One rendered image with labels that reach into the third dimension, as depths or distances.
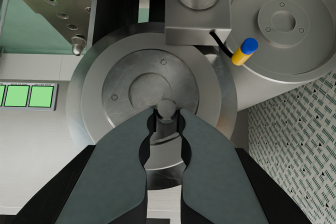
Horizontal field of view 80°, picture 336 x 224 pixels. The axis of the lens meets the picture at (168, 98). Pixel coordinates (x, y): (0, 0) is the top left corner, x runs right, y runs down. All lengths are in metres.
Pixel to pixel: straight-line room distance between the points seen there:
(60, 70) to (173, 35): 3.25
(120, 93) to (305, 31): 0.17
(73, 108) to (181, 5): 0.12
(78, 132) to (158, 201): 0.36
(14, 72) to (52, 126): 3.18
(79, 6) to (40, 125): 0.30
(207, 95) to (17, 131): 0.52
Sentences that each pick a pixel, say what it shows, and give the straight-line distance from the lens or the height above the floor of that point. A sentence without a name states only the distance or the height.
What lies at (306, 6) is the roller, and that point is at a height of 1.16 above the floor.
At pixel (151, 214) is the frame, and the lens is 0.53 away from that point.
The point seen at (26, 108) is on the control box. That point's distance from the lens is 0.60.
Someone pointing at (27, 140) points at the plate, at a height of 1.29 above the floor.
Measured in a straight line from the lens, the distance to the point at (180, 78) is 0.16.
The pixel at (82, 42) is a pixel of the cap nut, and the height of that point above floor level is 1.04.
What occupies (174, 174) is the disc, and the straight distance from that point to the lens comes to 0.17.
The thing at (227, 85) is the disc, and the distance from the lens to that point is 0.18.
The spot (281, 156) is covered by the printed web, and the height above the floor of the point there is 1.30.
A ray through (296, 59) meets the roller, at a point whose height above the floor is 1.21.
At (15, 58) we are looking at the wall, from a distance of 3.81.
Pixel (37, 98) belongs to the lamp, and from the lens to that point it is 0.59.
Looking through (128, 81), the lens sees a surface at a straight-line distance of 0.16.
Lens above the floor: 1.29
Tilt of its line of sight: 12 degrees down
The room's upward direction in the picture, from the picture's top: 179 degrees counter-clockwise
